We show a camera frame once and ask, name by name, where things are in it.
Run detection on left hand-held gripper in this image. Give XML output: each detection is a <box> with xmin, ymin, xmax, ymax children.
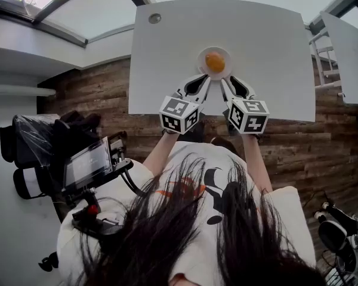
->
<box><xmin>158</xmin><ymin>73</ymin><xmax>212</xmax><ymax>135</ymax></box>

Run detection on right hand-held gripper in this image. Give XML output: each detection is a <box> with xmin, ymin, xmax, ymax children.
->
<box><xmin>220</xmin><ymin>75</ymin><xmax>270</xmax><ymax>136</ymax></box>

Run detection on brown potato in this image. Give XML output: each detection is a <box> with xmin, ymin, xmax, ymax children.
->
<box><xmin>205</xmin><ymin>52</ymin><xmax>226</xmax><ymax>72</ymax></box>

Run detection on white plate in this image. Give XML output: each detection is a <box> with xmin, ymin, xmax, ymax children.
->
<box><xmin>196</xmin><ymin>46</ymin><xmax>234</xmax><ymax>82</ymax></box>

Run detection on person's right forearm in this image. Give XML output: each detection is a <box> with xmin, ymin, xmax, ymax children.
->
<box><xmin>240</xmin><ymin>133</ymin><xmax>274</xmax><ymax>194</ymax></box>

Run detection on person's left forearm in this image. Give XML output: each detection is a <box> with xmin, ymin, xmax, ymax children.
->
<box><xmin>142</xmin><ymin>131</ymin><xmax>180</xmax><ymax>176</ymax></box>

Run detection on person's white printed t-shirt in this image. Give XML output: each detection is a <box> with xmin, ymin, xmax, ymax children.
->
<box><xmin>56</xmin><ymin>141</ymin><xmax>317</xmax><ymax>286</ymax></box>

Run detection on white folding table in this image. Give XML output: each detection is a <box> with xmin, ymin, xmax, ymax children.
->
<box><xmin>308</xmin><ymin>10</ymin><xmax>358</xmax><ymax>105</ymax></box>

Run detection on black-framed window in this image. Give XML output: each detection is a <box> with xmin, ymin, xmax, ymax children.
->
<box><xmin>0</xmin><ymin>0</ymin><xmax>358</xmax><ymax>48</ymax></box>

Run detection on black office chair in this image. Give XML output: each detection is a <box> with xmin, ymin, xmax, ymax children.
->
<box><xmin>0</xmin><ymin>110</ymin><xmax>103</xmax><ymax>201</ymax></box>

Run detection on black camera monitor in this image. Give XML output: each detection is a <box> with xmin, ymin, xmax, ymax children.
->
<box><xmin>62</xmin><ymin>136</ymin><xmax>115</xmax><ymax>191</ymax></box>

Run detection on black camera monitor rig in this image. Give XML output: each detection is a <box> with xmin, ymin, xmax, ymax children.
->
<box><xmin>61</xmin><ymin>147</ymin><xmax>144</xmax><ymax>238</ymax></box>

